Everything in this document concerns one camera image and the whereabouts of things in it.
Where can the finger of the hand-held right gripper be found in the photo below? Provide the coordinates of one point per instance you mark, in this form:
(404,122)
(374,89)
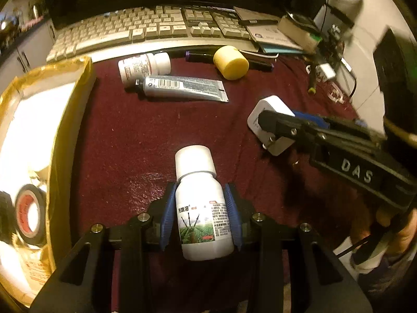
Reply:
(280,124)
(309,120)

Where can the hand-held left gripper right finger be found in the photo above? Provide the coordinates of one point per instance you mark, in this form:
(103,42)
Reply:
(233,215)

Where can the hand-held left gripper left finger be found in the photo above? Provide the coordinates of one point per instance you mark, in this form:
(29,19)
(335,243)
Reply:
(167,215)

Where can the large white power adapter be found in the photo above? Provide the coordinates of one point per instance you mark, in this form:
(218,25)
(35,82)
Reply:
(260,117)

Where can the white bottle green label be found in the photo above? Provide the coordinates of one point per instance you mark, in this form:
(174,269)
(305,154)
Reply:
(202,202)

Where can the black marker purple cap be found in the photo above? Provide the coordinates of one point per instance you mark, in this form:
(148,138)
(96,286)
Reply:
(198,55)

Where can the yellow cracker packet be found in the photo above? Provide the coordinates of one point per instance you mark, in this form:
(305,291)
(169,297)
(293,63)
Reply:
(35,267)

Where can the black tape roll red core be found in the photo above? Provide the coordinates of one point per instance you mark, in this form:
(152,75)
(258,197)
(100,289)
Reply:
(19,208)

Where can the cardboard box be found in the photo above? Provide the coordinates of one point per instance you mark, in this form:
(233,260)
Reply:
(32,120)

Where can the person's right hand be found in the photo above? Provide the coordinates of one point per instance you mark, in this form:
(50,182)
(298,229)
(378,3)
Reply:
(405,234)

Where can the black marker green cap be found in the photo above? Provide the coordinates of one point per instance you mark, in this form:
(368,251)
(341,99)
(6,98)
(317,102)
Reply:
(312,84)

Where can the small white charger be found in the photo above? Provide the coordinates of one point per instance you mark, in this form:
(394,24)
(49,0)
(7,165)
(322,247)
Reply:
(325,71)

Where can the black marker blue cap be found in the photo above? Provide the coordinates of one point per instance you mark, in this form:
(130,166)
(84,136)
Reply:
(260,65)

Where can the maroon cloth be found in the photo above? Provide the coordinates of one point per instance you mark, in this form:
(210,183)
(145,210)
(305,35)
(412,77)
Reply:
(130,153)

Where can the blue notebook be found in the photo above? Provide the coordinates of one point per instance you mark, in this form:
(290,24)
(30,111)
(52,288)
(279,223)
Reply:
(283,51)

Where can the yellow cap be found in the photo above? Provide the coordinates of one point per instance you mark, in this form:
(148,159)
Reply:
(231,63)

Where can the grey notebook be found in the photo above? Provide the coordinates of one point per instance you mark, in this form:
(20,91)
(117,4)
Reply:
(273,37)

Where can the white green carton box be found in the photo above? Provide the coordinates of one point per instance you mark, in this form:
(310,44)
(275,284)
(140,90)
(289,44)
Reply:
(296,34)

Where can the black computer mouse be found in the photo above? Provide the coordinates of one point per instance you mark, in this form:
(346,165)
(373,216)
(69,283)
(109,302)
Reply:
(301,21)

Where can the silver tube black cap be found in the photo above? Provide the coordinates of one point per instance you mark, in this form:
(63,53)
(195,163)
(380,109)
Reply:
(182,86)

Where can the white bottle red label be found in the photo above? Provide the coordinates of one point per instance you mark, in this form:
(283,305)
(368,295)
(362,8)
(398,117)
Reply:
(140,67)

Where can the beige computer keyboard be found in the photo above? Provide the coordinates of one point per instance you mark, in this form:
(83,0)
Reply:
(130,26)

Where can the white lower kitchen cabinets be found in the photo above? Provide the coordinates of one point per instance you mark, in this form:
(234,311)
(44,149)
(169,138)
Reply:
(29,49)

